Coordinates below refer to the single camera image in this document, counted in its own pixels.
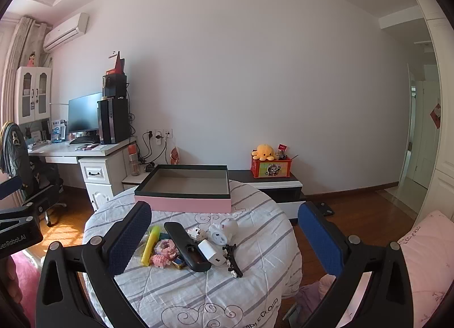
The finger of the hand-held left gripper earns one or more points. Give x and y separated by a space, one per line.
24 213
10 188

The red triangular package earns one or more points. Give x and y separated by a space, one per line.
117 64

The red printed box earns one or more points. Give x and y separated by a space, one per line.
271 170

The pink block toy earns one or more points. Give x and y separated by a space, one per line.
166 247
161 261

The long black remote control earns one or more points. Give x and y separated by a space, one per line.
184 246

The orange capped water bottle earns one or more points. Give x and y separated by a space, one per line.
133 159

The black and white cabinet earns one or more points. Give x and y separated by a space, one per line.
283 189

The white charger cube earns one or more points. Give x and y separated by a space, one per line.
211 253

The black box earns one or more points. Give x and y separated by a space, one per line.
115 86

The white air conditioner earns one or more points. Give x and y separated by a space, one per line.
65 32

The pink storage box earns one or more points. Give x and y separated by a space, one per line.
184 204

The black hair clip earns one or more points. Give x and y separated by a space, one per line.
232 260

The orange snack bag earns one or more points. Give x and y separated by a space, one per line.
175 156

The yellow highlighter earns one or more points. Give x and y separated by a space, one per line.
150 246

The black computer monitor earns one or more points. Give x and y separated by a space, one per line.
84 113

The dark flat device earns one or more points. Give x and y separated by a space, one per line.
293 317

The small red package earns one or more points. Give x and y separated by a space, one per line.
282 150

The white door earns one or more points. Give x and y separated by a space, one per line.
425 143

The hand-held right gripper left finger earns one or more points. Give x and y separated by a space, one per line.
129 239

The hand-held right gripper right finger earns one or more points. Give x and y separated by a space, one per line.
321 239

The pink rug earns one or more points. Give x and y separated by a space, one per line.
26 282

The beige curtain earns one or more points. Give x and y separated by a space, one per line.
17 51

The white wall outlet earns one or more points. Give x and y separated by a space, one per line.
165 133

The black computer tower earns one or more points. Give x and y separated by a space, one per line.
115 120

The black keyboard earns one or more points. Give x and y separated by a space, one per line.
81 140

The white block toy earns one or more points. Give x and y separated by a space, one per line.
195 234

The yellow octopus plush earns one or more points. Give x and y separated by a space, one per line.
263 152

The purple floral cloth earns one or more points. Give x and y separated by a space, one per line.
312 296

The black office chair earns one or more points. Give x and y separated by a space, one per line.
17 158

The black bathroom scale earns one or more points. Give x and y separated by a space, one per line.
324 208

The white hutch cabinet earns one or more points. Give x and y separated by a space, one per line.
33 96

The red door decoration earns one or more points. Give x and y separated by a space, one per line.
436 112

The white desk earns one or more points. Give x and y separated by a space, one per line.
103 175

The small doll figure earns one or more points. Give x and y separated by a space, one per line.
32 59

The blue card box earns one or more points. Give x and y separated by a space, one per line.
178 263

